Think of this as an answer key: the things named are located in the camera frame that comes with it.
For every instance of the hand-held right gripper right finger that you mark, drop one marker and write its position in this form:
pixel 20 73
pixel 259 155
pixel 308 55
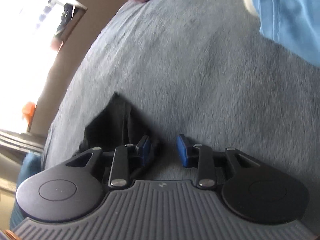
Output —
pixel 182 152

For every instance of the black printed t-shirt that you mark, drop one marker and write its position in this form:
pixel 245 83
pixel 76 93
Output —
pixel 117 122

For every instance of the dark clothes in box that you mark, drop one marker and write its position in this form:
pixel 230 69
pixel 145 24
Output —
pixel 65 20

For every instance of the grey bed blanket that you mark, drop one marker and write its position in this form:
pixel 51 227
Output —
pixel 200 80

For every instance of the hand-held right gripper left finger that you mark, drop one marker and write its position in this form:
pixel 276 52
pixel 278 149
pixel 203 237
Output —
pixel 145 152

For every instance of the light blue folded cloth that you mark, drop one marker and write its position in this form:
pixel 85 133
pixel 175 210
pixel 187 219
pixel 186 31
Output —
pixel 287 10

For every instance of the grey curtain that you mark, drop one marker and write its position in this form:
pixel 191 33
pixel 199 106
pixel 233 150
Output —
pixel 17 140

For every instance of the orange bag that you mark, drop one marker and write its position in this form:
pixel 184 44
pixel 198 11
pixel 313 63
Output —
pixel 29 110

